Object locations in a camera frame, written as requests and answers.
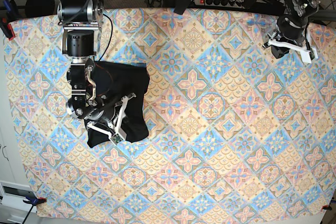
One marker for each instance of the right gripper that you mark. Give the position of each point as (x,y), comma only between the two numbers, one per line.
(104,123)

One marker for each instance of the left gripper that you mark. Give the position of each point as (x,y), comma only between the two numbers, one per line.
(291,33)

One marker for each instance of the black T-shirt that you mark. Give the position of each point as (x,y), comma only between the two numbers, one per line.
(121,89)

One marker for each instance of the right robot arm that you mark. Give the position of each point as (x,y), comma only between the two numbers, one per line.
(81,21)

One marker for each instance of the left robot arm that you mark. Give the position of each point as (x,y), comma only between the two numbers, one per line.
(301,8)

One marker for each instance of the white power strip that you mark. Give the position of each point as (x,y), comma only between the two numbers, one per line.
(219,3)

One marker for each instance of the patterned tablecloth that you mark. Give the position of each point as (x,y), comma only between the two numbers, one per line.
(235,135)

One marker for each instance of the blue clamp lower left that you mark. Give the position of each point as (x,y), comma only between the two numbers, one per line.
(33,201)

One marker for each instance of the blue clamp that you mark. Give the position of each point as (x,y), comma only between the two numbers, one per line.
(6,22)
(33,201)

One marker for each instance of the white cabinet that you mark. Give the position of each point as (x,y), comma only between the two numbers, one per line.
(12,170)

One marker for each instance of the black round stool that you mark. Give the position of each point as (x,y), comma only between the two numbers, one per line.
(39,8)

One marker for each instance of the blue clamp upper left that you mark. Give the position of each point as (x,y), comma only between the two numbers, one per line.
(6,22)

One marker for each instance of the orange clamp lower right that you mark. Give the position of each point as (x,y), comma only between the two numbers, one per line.
(327,208)

